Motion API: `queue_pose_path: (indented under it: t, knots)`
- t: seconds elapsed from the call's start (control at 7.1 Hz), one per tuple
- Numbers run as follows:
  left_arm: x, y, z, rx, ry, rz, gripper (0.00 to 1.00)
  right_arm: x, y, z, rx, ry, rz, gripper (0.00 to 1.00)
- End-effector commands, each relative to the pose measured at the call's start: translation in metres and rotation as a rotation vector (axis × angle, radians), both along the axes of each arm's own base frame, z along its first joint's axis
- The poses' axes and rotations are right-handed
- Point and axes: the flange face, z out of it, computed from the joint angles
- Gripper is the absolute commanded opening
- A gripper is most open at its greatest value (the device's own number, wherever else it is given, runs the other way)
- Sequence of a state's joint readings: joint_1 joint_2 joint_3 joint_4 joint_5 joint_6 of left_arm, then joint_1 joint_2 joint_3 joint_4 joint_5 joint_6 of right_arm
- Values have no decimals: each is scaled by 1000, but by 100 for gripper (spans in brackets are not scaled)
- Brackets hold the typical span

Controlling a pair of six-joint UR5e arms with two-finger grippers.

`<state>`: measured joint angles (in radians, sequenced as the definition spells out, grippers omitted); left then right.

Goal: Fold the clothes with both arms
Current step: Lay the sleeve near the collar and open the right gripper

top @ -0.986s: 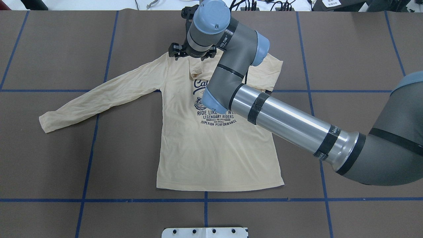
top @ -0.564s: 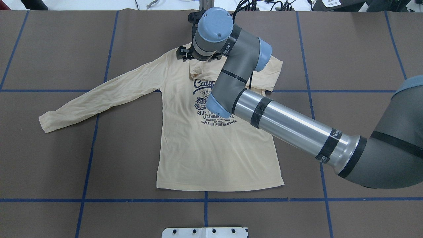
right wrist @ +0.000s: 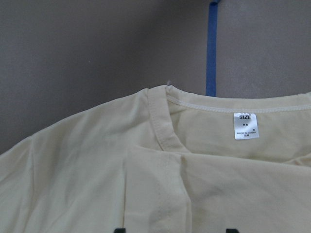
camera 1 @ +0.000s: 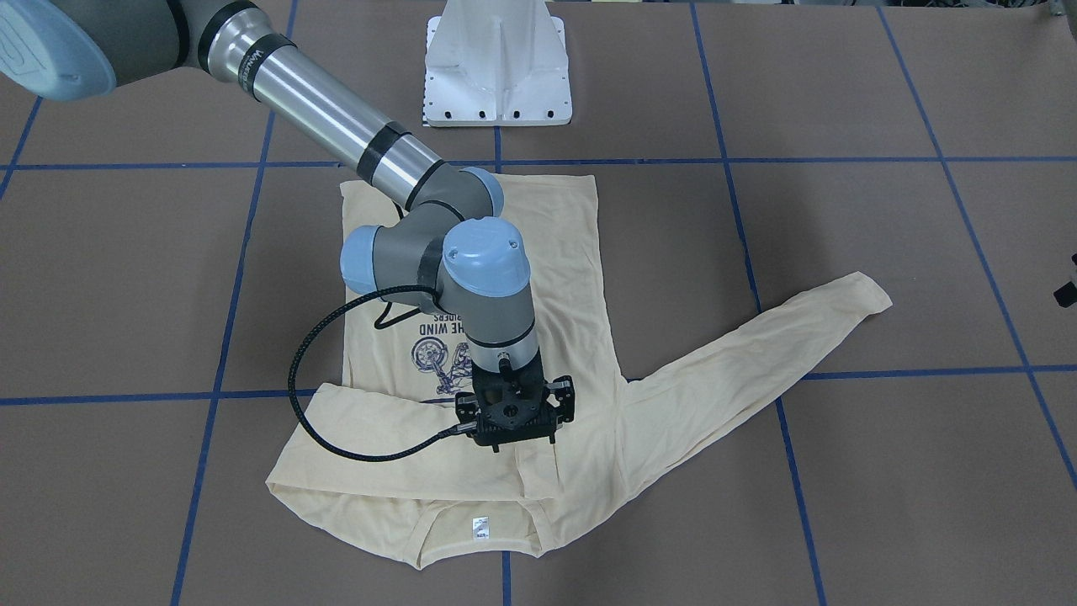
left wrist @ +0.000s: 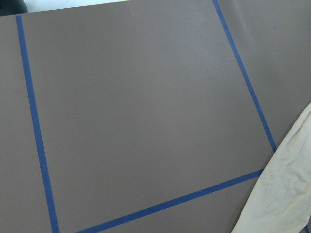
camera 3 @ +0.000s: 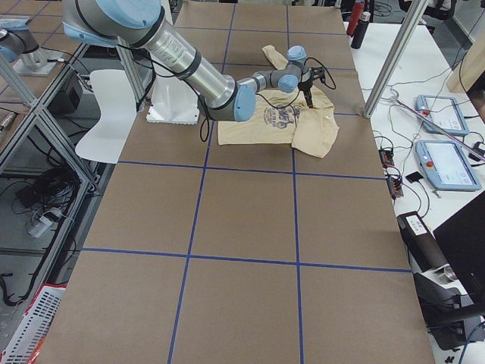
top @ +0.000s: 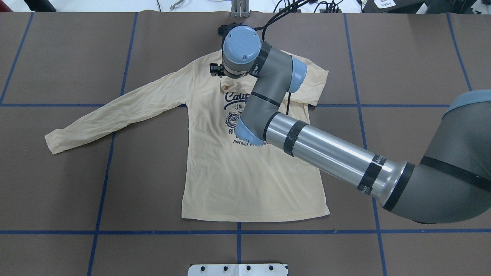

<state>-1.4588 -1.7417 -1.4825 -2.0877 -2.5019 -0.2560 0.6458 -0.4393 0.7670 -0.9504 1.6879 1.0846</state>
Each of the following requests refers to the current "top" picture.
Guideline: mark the black box with label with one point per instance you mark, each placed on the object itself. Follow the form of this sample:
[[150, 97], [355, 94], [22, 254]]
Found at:
[[412, 6]]

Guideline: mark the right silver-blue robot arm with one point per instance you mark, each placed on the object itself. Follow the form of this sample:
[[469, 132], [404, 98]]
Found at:
[[450, 184]]

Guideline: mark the aluminium frame post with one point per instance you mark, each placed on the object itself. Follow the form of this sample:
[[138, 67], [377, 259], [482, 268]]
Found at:
[[240, 8]]

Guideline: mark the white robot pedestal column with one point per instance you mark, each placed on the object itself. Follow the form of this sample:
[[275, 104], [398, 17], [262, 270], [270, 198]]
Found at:
[[251, 269]]

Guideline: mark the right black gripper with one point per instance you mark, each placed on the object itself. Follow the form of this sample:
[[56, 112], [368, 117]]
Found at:
[[216, 70]]

